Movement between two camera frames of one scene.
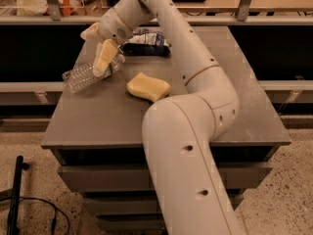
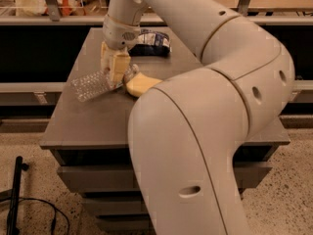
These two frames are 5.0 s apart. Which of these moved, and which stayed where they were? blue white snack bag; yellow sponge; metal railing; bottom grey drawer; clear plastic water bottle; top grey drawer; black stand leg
Moved: clear plastic water bottle
Stayed: yellow sponge; bottom grey drawer; metal railing; blue white snack bag; top grey drawer; black stand leg
